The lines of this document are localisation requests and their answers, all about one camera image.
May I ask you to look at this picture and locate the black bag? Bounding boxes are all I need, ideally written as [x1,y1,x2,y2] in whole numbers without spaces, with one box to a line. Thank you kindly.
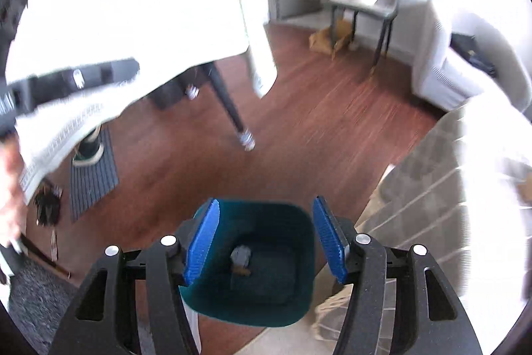
[451,33,497,75]

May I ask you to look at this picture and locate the person's left hand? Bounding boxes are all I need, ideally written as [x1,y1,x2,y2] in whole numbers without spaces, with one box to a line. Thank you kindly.
[0,139,28,252]

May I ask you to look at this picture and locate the pale green patterned tablecloth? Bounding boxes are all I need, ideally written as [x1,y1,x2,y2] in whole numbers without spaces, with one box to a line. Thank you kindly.
[6,0,278,206]

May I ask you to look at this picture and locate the dark tasselled item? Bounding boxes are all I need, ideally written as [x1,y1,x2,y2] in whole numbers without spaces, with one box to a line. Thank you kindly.
[34,180,64,227]

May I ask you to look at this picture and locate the grey crumpled wrapper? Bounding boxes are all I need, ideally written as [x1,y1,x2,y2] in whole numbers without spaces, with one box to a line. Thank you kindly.
[230,245,253,277]

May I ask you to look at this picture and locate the dark grey rug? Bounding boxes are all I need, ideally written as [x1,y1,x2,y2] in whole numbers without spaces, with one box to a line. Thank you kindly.
[8,255,84,355]

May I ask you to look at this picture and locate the dark striped floor mat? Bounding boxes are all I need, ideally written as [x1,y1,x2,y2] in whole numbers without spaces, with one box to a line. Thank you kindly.
[68,126,120,223]

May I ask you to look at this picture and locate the light grey armchair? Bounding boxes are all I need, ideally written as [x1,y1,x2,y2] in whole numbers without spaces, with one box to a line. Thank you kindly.
[411,0,528,112]

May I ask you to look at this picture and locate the black box under table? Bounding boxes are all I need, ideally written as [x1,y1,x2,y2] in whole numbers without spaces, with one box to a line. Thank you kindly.
[147,74,192,110]

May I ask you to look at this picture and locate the black table leg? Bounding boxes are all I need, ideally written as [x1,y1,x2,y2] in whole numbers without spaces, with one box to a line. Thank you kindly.
[207,62,256,152]

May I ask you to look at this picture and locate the white plastic item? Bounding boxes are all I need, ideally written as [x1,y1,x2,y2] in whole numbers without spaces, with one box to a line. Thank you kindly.
[185,307,204,355]

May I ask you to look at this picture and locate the brown checked armchair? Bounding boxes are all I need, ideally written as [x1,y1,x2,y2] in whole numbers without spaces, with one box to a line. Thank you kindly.
[376,105,520,297]

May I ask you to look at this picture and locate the grey dining chair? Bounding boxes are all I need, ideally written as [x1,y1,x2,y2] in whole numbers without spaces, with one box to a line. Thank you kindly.
[330,0,402,67]

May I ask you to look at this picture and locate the brown cardboard box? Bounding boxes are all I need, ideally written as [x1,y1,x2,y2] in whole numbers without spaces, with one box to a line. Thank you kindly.
[308,20,354,60]

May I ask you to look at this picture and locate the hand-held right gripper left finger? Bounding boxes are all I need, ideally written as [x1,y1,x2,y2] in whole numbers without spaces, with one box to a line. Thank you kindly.
[49,198,221,355]

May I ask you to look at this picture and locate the teal plastic bin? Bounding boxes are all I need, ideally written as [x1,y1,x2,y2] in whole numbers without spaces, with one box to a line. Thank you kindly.
[179,200,319,328]

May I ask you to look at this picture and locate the green and white shoe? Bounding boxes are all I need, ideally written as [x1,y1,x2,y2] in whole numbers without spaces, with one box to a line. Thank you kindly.
[71,126,104,166]

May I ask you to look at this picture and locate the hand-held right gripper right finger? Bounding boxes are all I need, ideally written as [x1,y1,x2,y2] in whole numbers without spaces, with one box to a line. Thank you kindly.
[313,196,485,355]

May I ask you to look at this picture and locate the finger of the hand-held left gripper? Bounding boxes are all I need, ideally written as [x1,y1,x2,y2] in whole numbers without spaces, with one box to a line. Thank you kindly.
[25,56,140,106]

